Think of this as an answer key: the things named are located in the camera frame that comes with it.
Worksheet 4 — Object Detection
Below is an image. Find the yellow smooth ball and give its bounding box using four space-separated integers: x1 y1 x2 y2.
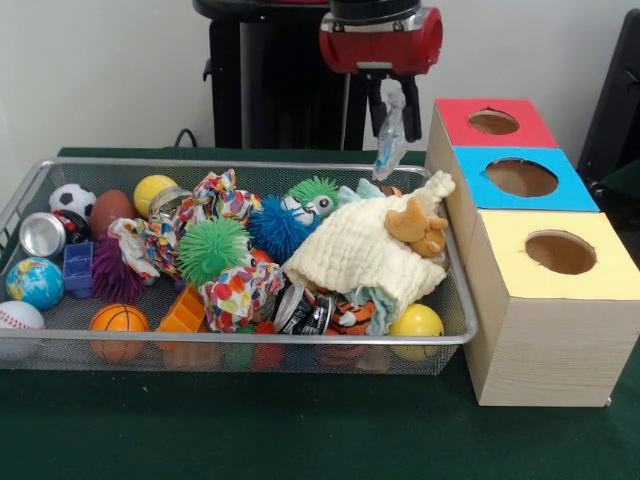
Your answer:
389 302 445 361

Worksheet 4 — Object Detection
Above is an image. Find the clear plastic bottle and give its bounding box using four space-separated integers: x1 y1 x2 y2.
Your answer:
372 79 409 181

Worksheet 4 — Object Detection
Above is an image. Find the large blue spiky ball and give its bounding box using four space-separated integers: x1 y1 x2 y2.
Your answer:
247 195 321 261

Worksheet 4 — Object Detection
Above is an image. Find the orange toy building brick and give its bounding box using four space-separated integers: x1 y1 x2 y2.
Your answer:
155 285 209 334

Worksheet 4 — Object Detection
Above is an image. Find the wooden box with three holes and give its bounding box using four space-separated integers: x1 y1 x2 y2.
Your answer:
425 97 640 408

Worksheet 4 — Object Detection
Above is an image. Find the white baseball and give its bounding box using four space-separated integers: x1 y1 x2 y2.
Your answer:
0 300 46 361

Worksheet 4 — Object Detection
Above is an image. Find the small soccer ball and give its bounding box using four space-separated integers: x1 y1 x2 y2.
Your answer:
48 183 98 219

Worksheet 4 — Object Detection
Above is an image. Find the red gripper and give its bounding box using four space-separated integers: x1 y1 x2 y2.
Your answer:
318 5 445 144

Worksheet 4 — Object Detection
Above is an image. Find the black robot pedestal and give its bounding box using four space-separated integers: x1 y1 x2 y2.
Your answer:
192 0 404 151

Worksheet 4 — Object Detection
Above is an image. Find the green covered side table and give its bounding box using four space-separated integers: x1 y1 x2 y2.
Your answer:
592 160 640 204

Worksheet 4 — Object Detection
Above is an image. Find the small globe ball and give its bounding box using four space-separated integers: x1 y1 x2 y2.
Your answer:
5 257 66 311

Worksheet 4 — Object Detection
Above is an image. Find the black stand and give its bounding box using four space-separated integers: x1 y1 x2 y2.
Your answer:
574 8 640 174

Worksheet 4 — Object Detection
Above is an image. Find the small orange basketball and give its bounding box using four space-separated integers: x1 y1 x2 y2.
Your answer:
88 303 151 362

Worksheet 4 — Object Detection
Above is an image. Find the cream knitted cloth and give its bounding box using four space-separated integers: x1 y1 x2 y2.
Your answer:
283 169 457 322

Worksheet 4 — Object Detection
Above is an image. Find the small green spiky ball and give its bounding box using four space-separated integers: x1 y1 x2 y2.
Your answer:
177 217 254 287

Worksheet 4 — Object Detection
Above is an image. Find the orange plush toy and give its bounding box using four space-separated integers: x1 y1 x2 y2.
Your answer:
383 195 450 257

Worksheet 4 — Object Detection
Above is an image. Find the dark green table cloth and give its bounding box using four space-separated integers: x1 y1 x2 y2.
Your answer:
0 146 640 480

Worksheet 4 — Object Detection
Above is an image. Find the silver mesh bin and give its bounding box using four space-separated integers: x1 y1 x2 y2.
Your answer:
0 158 480 376

